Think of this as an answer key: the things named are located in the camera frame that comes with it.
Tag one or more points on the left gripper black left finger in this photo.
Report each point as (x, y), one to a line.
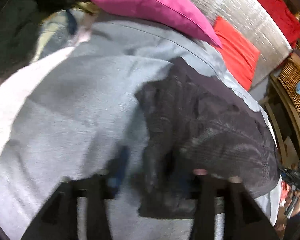
(57, 218)

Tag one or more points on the dark grey puffer jacket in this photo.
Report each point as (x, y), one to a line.
(197, 122)

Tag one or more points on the light blue bed sheet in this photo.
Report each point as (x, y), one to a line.
(67, 114)

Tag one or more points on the wicker basket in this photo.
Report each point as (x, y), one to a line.
(289, 78)

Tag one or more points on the orange-red pillow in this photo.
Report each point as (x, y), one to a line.
(239, 54)

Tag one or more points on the dark red cloth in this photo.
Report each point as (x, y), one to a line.
(285, 20)

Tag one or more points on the black jacket pile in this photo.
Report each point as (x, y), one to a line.
(19, 30)

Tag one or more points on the silver quilted headboard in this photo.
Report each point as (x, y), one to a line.
(252, 20)

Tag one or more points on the magenta pillow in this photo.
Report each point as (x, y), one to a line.
(181, 15)

